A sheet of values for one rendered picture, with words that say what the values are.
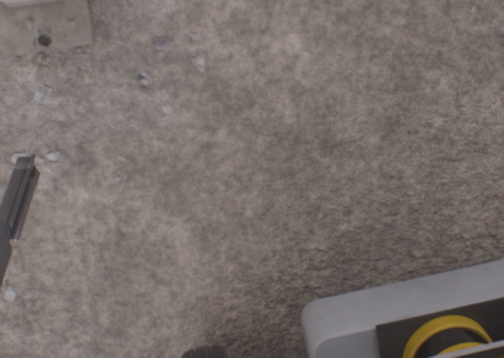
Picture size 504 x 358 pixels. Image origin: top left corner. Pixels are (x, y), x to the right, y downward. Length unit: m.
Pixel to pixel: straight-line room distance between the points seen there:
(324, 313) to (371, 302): 0.05
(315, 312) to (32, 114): 0.35
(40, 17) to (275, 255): 0.35
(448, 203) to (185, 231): 0.29
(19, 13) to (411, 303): 0.48
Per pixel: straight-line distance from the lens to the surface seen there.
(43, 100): 0.83
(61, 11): 0.80
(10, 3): 0.81
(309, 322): 0.82
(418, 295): 0.83
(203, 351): 0.84
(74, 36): 0.81
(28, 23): 0.80
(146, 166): 0.84
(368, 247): 0.90
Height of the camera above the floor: 0.80
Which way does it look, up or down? 72 degrees down
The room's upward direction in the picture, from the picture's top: 163 degrees clockwise
